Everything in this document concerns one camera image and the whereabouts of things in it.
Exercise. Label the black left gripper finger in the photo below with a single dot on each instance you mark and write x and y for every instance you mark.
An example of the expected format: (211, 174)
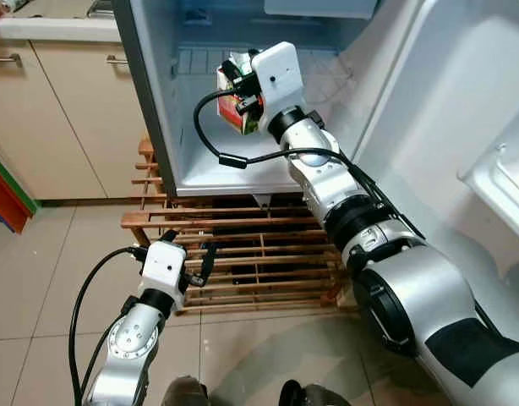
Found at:
(208, 264)
(171, 238)

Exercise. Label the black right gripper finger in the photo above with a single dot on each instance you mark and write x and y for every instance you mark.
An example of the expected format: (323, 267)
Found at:
(238, 75)
(249, 106)

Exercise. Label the red green drink carton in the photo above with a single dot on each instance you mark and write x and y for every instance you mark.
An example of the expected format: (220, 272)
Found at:
(228, 118)

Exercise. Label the white lined fridge door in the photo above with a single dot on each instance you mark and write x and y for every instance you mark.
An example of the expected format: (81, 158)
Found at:
(445, 85)

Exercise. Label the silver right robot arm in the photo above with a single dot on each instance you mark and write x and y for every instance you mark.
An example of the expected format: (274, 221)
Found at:
(412, 288)

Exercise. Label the ribbed white fridge shelf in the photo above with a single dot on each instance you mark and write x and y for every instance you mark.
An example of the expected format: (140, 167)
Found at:
(196, 63)

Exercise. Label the grey small fridge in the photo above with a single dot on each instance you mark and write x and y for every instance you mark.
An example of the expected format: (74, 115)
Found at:
(150, 85)

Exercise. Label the wooden slatted rack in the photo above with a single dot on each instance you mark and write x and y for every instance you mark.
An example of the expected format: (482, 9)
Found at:
(243, 228)

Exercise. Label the white freezer compartment flap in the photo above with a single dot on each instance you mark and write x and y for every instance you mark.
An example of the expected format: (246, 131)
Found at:
(319, 7)

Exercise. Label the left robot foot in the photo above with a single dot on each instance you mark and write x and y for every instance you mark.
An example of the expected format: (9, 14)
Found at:
(188, 393)

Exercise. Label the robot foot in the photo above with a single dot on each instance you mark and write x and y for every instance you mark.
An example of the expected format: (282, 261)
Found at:
(188, 393)
(314, 396)

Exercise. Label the stainless steel stove top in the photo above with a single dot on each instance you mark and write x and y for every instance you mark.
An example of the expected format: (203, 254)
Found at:
(101, 8)

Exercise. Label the green board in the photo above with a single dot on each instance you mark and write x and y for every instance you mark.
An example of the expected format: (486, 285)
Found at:
(16, 180)

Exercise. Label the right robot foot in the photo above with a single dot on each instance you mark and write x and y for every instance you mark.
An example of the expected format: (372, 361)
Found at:
(314, 396)

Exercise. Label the orange board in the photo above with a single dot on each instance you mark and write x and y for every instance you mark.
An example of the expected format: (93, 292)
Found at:
(2, 203)

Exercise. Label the white kitchen countertop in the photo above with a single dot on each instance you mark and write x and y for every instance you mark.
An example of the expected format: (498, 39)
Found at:
(57, 30)

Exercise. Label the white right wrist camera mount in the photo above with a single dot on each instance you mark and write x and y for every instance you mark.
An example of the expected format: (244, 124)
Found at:
(276, 76)

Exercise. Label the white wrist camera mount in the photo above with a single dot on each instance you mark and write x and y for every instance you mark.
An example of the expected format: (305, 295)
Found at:
(162, 266)
(276, 76)

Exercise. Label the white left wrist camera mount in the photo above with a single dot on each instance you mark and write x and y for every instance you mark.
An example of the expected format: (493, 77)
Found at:
(162, 266)

